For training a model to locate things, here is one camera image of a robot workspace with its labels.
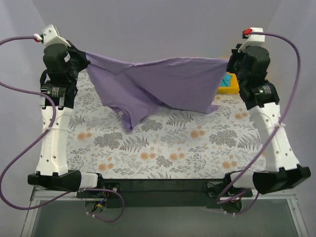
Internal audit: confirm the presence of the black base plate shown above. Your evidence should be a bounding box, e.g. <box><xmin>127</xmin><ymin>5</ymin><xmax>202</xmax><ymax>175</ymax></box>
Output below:
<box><xmin>76</xmin><ymin>179</ymin><xmax>254</xmax><ymax>209</ymax></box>

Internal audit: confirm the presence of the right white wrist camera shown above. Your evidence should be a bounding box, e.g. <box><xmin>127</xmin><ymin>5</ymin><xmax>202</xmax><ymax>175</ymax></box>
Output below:
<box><xmin>237</xmin><ymin>28</ymin><xmax>265</xmax><ymax>53</ymax></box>

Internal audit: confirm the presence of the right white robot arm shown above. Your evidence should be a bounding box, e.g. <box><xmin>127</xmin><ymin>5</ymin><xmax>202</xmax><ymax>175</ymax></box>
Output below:
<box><xmin>223</xmin><ymin>44</ymin><xmax>311</xmax><ymax>196</ymax></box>

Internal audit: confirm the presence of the teal t shirt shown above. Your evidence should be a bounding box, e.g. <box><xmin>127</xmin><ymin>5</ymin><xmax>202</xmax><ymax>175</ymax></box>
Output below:
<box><xmin>220</xmin><ymin>74</ymin><xmax>233</xmax><ymax>87</ymax></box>

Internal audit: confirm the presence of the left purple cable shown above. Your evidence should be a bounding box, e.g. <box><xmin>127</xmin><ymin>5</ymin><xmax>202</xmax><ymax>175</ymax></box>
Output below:
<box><xmin>0</xmin><ymin>36</ymin><xmax>124</xmax><ymax>223</ymax></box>

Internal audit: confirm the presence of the yellow plastic bin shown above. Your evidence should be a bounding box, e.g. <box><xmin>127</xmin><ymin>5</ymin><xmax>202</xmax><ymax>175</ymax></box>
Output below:
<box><xmin>217</xmin><ymin>73</ymin><xmax>239</xmax><ymax>94</ymax></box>

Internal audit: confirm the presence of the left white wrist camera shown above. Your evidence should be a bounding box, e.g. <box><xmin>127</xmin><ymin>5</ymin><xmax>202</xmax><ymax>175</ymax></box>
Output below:
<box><xmin>33</xmin><ymin>24</ymin><xmax>71</xmax><ymax>47</ymax></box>

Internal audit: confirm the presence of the purple t shirt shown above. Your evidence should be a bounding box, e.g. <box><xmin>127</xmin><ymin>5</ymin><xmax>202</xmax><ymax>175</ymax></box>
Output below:
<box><xmin>86</xmin><ymin>53</ymin><xmax>228</xmax><ymax>131</ymax></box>

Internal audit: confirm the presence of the floral table mat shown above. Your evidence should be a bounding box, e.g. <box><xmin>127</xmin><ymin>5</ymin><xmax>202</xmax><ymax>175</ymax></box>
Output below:
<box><xmin>67</xmin><ymin>72</ymin><xmax>262</xmax><ymax>179</ymax></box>

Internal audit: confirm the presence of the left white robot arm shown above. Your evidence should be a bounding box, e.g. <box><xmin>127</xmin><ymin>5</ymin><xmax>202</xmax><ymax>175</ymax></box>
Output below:
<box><xmin>28</xmin><ymin>43</ymin><xmax>105</xmax><ymax>198</ymax></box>

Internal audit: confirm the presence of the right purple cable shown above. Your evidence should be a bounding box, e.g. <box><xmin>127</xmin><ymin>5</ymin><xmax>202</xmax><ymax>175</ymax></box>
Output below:
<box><xmin>217</xmin><ymin>31</ymin><xmax>302</xmax><ymax>216</ymax></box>

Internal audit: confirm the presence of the purple cable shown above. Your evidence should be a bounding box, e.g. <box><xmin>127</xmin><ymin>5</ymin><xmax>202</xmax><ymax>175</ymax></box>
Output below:
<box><xmin>0</xmin><ymin>36</ymin><xmax>124</xmax><ymax>223</ymax></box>
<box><xmin>217</xmin><ymin>31</ymin><xmax>302</xmax><ymax>216</ymax></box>

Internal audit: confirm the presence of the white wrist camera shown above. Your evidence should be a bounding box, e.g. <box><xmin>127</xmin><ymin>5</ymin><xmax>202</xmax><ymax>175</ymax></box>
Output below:
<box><xmin>237</xmin><ymin>28</ymin><xmax>265</xmax><ymax>53</ymax></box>
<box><xmin>33</xmin><ymin>24</ymin><xmax>71</xmax><ymax>47</ymax></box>

